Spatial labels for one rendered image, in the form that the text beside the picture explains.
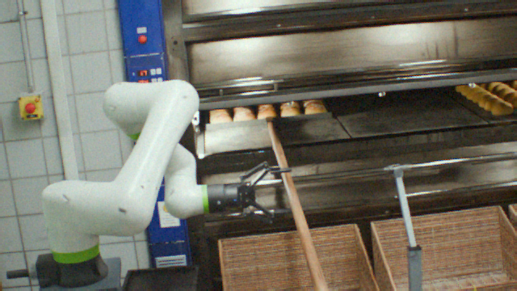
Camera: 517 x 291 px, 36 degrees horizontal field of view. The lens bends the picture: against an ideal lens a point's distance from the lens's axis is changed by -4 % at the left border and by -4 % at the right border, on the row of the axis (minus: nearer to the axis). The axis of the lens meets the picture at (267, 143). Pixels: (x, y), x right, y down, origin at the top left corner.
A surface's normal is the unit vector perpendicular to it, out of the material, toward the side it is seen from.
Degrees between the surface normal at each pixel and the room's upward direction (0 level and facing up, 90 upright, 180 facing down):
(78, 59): 90
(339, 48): 70
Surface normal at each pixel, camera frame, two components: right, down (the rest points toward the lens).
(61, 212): -0.29, 0.23
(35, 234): 0.07, 0.25
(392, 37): 0.04, -0.10
